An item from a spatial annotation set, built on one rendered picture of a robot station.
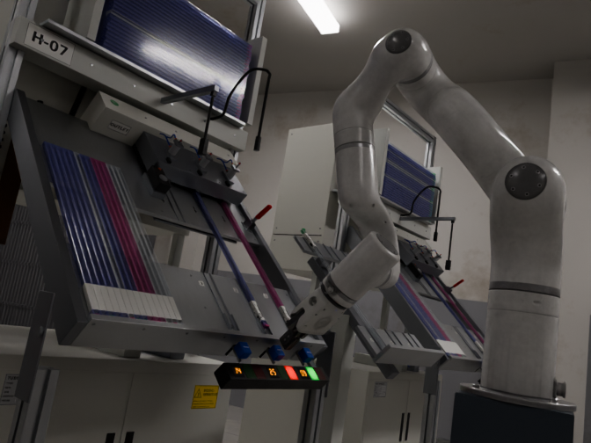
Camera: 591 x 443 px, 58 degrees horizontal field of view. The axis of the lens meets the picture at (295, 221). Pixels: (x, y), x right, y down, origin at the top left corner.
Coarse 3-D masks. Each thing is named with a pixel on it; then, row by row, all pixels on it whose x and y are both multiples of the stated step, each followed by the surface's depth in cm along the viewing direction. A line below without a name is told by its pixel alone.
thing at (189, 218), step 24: (48, 120) 130; (72, 120) 138; (72, 144) 129; (96, 144) 137; (120, 144) 146; (120, 168) 137; (144, 192) 136; (168, 192) 144; (168, 216) 135; (192, 216) 144; (216, 216) 154; (240, 216) 166; (240, 240) 154
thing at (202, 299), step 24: (72, 264) 98; (192, 288) 118; (216, 288) 125; (240, 288) 132; (264, 288) 141; (192, 312) 112; (216, 312) 118; (240, 312) 125; (264, 312) 132; (288, 312) 141; (312, 336) 140
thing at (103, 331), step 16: (96, 320) 89; (112, 320) 91; (128, 320) 93; (144, 320) 96; (80, 336) 90; (96, 336) 91; (112, 336) 94; (128, 336) 96; (144, 336) 98; (160, 336) 100; (176, 336) 103; (192, 336) 105; (208, 336) 108; (224, 336) 111; (240, 336) 114; (256, 336) 117; (272, 336) 122; (192, 352) 110; (208, 352) 113; (224, 352) 116; (256, 352) 123; (288, 352) 130
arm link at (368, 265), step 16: (368, 240) 109; (384, 240) 111; (352, 256) 110; (368, 256) 108; (384, 256) 107; (336, 272) 112; (352, 272) 109; (368, 272) 108; (384, 272) 110; (352, 288) 110; (368, 288) 112
